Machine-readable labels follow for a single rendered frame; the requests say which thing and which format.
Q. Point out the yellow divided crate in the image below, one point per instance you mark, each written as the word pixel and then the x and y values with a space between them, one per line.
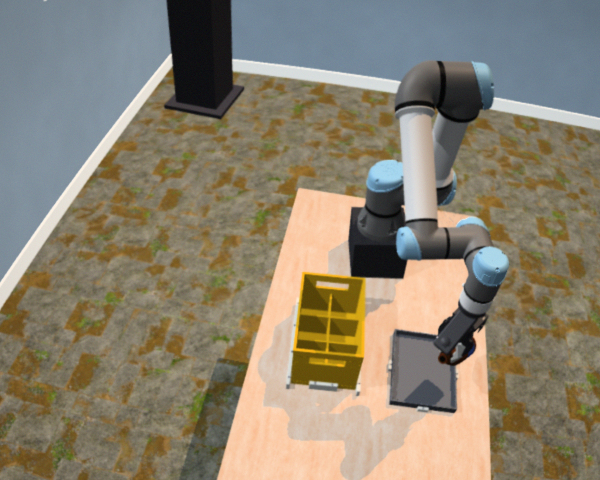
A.
pixel 315 322

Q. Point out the brown glass bottle with blue label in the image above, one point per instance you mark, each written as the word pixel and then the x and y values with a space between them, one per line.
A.
pixel 443 359

